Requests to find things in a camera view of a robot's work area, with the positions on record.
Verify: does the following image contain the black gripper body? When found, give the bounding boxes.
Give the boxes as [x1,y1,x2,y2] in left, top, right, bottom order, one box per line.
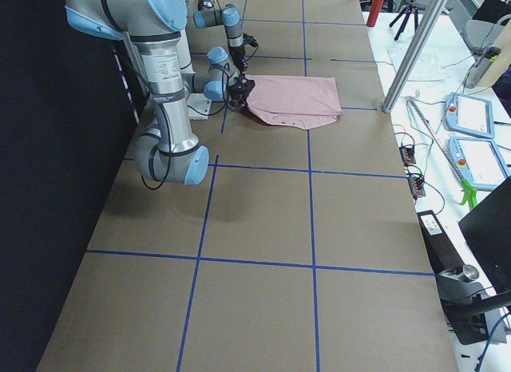
[228,33,259,71]
[228,77,256,109]

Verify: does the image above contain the pink Snoopy t-shirt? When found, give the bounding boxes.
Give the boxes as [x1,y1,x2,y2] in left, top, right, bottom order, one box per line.
[248,75,343,130]

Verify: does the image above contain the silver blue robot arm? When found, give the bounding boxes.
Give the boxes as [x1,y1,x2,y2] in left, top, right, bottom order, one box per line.
[65,0,259,185]
[193,0,259,73]

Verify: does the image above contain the red bottle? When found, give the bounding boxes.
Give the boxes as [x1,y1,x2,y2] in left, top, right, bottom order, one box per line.
[366,0,385,27]

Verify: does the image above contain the threaded metal rod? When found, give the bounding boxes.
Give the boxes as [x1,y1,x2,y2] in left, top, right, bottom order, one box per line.
[405,97,465,183]

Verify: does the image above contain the upper orange connector block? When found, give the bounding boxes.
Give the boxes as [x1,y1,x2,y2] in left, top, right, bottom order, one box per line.
[399,145,416,167]

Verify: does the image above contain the orange connector block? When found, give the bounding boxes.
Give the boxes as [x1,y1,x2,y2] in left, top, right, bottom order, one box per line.
[407,173,426,200]
[399,145,416,167]

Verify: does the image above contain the clear plastic bag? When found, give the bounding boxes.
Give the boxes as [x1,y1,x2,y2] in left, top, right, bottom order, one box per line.
[387,46,449,82]

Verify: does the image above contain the lower orange connector block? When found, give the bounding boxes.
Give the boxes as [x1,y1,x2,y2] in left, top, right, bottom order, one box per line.
[407,173,426,200]

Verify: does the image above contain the upper blue teach pendant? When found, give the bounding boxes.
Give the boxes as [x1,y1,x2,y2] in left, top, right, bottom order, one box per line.
[446,93,495,139]

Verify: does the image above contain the blue teach pendant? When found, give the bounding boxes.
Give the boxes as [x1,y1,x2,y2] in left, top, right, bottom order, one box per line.
[446,93,495,139]
[447,137,510,192]

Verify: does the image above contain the lower blue teach pendant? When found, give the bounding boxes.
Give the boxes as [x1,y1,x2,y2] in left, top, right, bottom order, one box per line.
[447,137,510,192]

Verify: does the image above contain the green plastic clamp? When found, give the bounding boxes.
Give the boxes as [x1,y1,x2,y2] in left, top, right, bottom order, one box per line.
[461,179,477,211]

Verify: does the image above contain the black box with label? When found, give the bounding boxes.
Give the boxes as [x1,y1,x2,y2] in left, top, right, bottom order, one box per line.
[417,210,465,274]

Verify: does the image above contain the black monitor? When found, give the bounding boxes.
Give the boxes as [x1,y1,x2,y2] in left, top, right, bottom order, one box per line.
[458,179,510,292]

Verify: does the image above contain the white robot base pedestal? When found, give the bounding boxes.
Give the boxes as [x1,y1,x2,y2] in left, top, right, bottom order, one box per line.
[175,28,212,121]

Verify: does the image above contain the black camera tripod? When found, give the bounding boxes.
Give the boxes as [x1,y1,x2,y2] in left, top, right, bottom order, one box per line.
[389,0,419,41]

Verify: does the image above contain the aluminium frame post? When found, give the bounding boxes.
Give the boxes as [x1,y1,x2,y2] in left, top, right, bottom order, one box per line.
[382,0,448,113]

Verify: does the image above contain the metal cylinder clamp mount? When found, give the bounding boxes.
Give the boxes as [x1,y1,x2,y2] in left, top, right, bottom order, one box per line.
[435,265,489,305]

